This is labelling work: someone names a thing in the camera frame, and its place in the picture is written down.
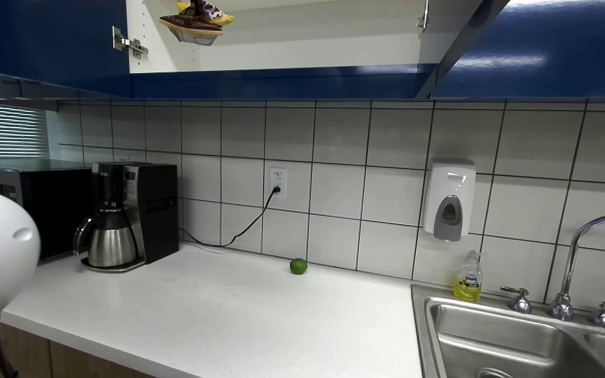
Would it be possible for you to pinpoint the colourful snack packet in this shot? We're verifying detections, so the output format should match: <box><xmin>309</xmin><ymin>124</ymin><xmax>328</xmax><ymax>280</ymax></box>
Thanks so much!
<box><xmin>159</xmin><ymin>0</ymin><xmax>234</xmax><ymax>47</ymax></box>

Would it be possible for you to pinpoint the blue open cabinet door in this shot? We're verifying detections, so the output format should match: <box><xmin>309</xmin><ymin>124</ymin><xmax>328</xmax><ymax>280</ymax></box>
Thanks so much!
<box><xmin>418</xmin><ymin>0</ymin><xmax>508</xmax><ymax>99</ymax></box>

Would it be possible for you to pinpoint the wooden lower cabinet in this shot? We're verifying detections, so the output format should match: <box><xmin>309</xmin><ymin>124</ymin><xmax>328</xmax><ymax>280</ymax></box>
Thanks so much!
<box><xmin>0</xmin><ymin>326</ymin><xmax>151</xmax><ymax>378</ymax></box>

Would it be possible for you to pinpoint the blue upper cabinet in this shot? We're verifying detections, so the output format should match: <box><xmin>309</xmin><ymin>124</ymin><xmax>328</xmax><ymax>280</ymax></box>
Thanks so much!
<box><xmin>0</xmin><ymin>0</ymin><xmax>605</xmax><ymax>102</ymax></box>

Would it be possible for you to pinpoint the green lime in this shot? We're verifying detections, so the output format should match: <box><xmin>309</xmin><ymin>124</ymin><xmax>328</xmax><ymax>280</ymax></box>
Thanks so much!
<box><xmin>290</xmin><ymin>259</ymin><xmax>309</xmax><ymax>275</ymax></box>

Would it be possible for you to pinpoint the white soap dispenser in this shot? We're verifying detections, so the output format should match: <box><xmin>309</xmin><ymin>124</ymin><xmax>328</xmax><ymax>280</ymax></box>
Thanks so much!
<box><xmin>424</xmin><ymin>161</ymin><xmax>476</xmax><ymax>242</ymax></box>

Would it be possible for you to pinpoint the black coffee maker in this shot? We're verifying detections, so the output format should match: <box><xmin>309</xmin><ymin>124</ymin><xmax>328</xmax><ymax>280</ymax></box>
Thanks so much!
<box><xmin>78</xmin><ymin>161</ymin><xmax>178</xmax><ymax>272</ymax></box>

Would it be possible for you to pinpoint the steel coffee carafe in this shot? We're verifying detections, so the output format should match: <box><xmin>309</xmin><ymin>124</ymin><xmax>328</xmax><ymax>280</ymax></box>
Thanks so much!
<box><xmin>73</xmin><ymin>206</ymin><xmax>139</xmax><ymax>269</ymax></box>

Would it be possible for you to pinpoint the steel kitchen sink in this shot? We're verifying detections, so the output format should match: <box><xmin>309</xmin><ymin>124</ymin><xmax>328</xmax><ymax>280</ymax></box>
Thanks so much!
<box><xmin>409</xmin><ymin>286</ymin><xmax>605</xmax><ymax>378</ymax></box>

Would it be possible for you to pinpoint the black microwave oven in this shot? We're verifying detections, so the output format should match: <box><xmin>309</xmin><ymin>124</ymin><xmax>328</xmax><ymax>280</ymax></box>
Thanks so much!
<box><xmin>0</xmin><ymin>161</ymin><xmax>91</xmax><ymax>261</ymax></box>

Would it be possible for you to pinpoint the chrome sink faucet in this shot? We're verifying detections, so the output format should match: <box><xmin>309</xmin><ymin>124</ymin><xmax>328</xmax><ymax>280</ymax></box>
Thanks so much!
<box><xmin>500</xmin><ymin>212</ymin><xmax>605</xmax><ymax>330</ymax></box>

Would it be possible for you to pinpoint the black power cord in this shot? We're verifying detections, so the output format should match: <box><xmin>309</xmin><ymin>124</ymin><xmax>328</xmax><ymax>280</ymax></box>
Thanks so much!
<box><xmin>178</xmin><ymin>186</ymin><xmax>282</xmax><ymax>251</ymax></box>

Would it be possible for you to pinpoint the white wall outlet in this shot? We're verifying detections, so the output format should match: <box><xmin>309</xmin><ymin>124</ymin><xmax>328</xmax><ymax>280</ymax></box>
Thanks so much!
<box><xmin>269</xmin><ymin>169</ymin><xmax>288</xmax><ymax>199</ymax></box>

